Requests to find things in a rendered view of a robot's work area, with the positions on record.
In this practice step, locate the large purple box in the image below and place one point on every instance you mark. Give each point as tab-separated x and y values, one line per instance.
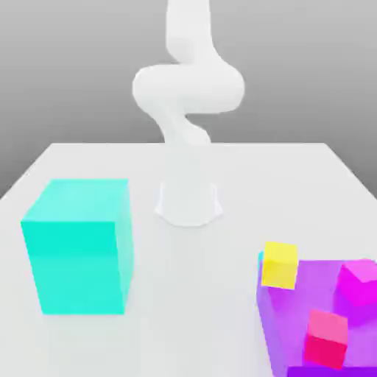
318	297

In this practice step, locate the small magenta cube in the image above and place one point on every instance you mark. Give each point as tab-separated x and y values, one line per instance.
358	284

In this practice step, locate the large turquoise box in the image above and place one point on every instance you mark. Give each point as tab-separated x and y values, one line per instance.
76	265

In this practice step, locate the small yellow cube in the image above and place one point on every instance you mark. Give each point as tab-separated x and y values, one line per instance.
279	266

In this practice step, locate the small pink cube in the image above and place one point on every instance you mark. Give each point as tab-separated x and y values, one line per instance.
326	338

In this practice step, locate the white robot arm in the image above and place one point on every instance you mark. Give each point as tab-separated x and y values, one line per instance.
188	88

